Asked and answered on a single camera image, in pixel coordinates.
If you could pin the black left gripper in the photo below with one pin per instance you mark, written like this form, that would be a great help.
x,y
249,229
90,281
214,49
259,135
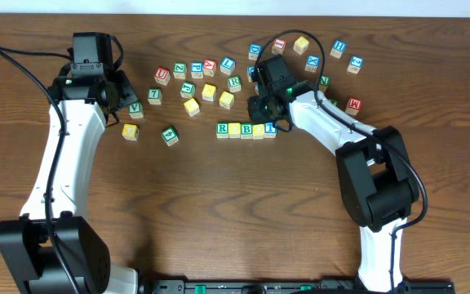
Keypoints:
x,y
126,91

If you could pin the blue P block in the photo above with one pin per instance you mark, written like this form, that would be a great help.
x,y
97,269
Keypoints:
x,y
196,69

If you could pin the yellow O block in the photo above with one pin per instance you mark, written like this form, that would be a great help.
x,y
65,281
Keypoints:
x,y
234,130

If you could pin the red U block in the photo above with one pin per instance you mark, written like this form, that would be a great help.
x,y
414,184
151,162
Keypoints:
x,y
162,76

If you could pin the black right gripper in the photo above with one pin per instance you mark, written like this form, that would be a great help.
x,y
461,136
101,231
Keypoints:
x,y
252,102

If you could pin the yellow C block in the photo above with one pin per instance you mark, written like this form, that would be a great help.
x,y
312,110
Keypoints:
x,y
192,107

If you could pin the yellow block top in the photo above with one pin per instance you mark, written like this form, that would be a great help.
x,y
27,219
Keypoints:
x,y
301,45

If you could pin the green r block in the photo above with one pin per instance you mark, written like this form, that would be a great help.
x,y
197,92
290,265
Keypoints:
x,y
234,84
222,130

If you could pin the yellow S block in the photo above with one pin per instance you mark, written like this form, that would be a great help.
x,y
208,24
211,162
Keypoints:
x,y
226,100

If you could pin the red I block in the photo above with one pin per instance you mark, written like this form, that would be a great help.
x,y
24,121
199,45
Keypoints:
x,y
279,46

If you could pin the green J block right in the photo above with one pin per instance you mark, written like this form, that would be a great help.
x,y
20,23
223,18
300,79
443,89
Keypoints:
x,y
333,102

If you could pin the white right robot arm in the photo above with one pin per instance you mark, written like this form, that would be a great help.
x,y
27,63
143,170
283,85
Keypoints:
x,y
378,185

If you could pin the blue d block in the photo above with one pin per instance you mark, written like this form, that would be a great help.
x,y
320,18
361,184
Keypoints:
x,y
251,73
254,51

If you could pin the green j block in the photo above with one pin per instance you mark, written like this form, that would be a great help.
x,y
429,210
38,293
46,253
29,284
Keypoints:
x,y
187,90
333,102

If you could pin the green Z block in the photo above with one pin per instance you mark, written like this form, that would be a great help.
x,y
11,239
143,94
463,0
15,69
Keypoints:
x,y
180,70

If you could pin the green N block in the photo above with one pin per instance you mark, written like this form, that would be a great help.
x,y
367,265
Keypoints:
x,y
324,83

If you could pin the blue D block lower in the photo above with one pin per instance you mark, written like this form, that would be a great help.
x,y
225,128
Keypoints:
x,y
251,73

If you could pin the green 4 block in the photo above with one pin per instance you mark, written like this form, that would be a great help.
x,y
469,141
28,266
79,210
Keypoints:
x,y
170,136

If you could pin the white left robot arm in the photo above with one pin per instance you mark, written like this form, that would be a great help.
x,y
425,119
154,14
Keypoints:
x,y
51,247

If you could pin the blue 2 block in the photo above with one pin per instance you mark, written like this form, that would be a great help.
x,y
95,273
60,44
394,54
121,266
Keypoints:
x,y
355,65

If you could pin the blue H block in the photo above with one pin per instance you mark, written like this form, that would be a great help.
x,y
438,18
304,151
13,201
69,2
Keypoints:
x,y
338,49

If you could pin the blue T block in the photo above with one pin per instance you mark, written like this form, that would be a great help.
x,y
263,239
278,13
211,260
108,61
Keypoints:
x,y
270,130

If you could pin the red A block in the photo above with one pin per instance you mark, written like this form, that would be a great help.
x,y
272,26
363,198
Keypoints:
x,y
209,67

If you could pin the yellow K block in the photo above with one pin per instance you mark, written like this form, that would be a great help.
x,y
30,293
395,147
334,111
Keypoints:
x,y
209,92

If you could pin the green B block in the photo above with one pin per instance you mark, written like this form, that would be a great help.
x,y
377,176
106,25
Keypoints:
x,y
246,131

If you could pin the green 7 block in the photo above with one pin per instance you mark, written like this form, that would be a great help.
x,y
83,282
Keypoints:
x,y
155,96

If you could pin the red M block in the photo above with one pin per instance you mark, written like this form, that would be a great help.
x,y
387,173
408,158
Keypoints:
x,y
353,106

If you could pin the green V block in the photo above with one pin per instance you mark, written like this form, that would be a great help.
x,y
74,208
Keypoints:
x,y
136,110

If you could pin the blue X block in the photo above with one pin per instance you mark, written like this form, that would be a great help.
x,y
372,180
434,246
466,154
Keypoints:
x,y
312,63

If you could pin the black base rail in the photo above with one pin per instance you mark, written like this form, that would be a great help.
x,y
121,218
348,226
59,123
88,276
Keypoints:
x,y
328,285

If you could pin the blue D block upper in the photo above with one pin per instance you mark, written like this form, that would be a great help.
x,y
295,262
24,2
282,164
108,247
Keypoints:
x,y
254,51

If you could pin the green J block left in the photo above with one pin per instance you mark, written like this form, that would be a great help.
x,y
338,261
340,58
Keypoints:
x,y
187,90

